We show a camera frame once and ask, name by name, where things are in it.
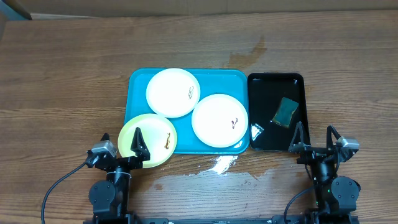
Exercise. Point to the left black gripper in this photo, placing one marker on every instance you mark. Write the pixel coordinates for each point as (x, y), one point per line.
(135, 163)

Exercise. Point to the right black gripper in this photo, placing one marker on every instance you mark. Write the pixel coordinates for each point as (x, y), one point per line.
(311, 154)

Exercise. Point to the green yellow sponge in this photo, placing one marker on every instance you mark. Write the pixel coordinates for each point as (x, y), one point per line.
(285, 112)

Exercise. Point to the white plate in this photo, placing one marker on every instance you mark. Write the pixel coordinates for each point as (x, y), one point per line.
(219, 120)
(173, 92)

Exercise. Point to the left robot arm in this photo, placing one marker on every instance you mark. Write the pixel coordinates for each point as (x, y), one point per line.
(110, 197)

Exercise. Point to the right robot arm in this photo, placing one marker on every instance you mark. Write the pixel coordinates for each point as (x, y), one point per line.
(335, 196)

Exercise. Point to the black plastic tray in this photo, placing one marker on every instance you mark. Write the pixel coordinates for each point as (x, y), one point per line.
(265, 91)

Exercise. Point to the teal plastic tray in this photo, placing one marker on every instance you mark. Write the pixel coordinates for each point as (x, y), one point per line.
(211, 81)

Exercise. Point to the yellow-green plate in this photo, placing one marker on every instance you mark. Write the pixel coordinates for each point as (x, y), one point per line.
(159, 136)

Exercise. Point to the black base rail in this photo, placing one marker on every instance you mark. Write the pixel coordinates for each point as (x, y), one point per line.
(277, 219)

